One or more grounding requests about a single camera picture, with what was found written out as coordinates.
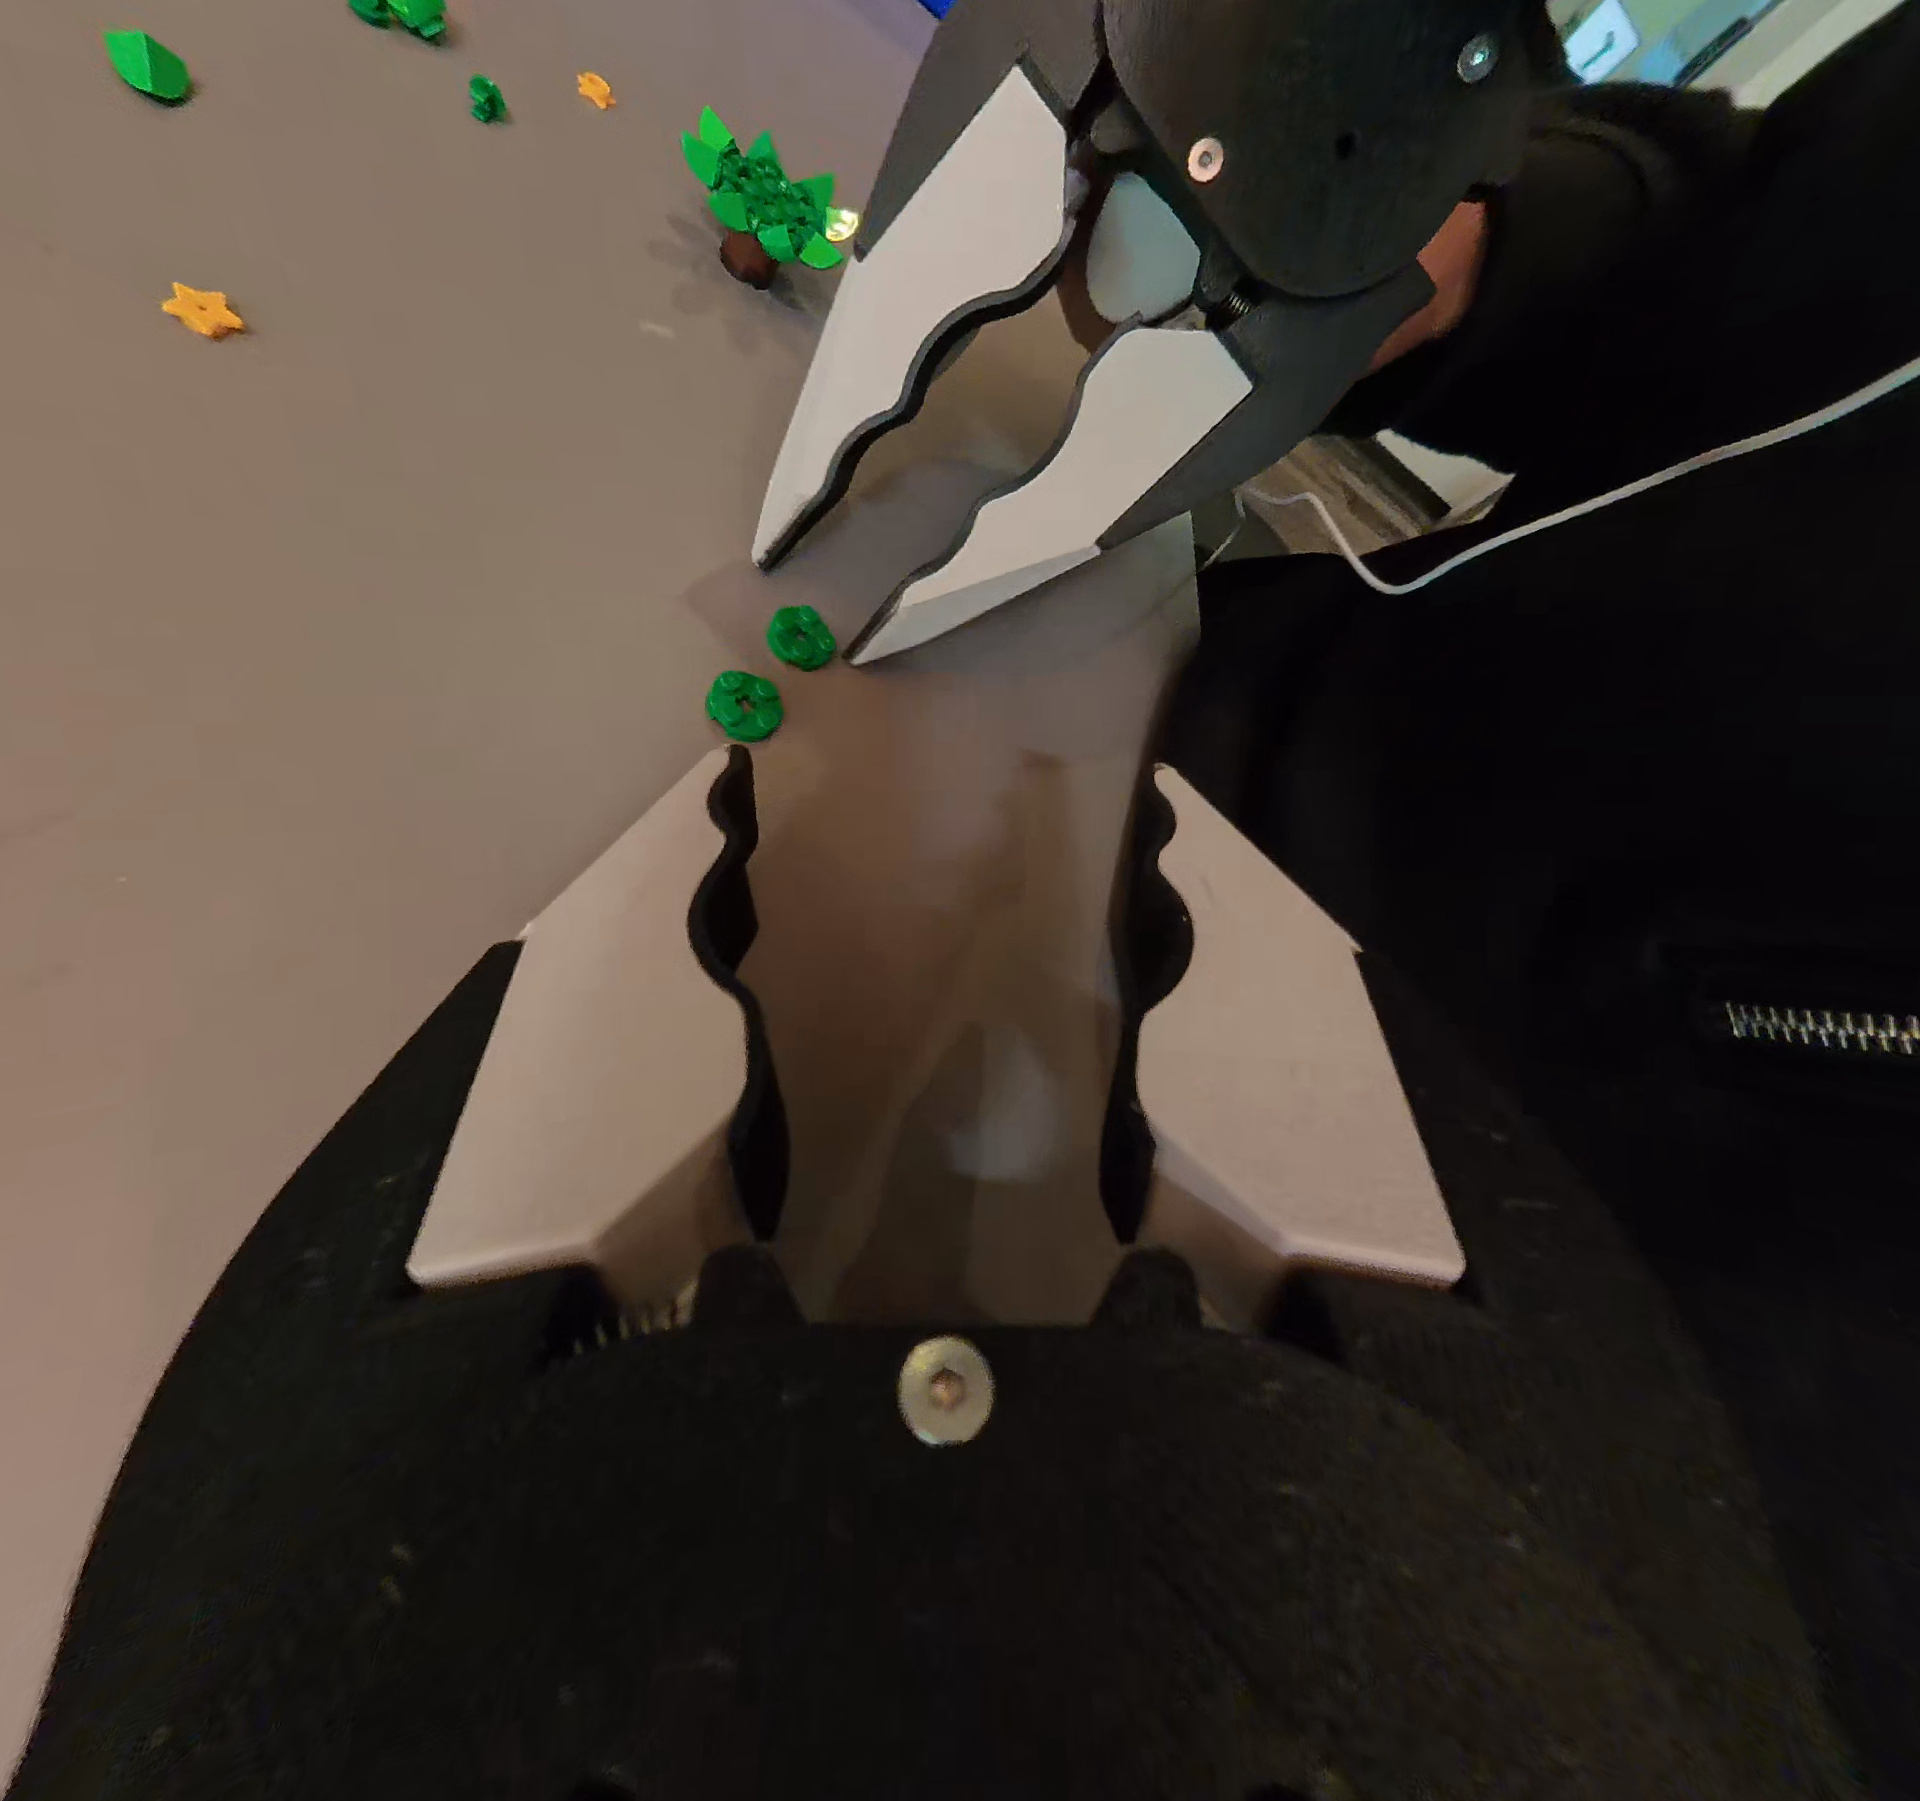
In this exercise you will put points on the small green stud piece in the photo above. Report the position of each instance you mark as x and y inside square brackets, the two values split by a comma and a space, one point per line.
[486, 99]

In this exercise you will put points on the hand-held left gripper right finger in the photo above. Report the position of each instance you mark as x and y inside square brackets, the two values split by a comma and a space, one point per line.
[1273, 1080]

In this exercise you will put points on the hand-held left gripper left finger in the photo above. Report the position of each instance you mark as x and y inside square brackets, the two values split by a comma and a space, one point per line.
[601, 1080]

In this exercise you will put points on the green toy bush brown base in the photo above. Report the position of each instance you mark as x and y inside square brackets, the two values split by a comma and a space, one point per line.
[765, 204]

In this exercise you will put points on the person's black jacket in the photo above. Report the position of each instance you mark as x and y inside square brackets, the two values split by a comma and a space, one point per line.
[1575, 781]

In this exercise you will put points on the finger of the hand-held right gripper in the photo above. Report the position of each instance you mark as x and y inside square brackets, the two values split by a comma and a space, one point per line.
[1139, 436]
[928, 255]

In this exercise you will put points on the green leaf piece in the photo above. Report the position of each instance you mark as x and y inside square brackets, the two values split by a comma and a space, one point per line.
[148, 65]

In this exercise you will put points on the person's right hand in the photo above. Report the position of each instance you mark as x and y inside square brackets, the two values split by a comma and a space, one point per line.
[1456, 264]

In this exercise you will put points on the small orange star piece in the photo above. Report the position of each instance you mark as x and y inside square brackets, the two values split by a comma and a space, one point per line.
[594, 90]

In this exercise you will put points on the green round plate nut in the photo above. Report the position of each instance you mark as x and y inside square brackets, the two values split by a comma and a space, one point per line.
[801, 635]
[745, 705]

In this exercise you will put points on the bright green leaves piece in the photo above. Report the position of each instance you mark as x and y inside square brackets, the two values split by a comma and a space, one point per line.
[420, 4]

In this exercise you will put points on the person's right forearm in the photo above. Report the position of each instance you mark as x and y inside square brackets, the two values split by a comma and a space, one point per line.
[1679, 255]

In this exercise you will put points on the white low desk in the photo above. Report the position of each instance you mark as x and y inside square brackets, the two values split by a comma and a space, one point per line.
[1464, 473]

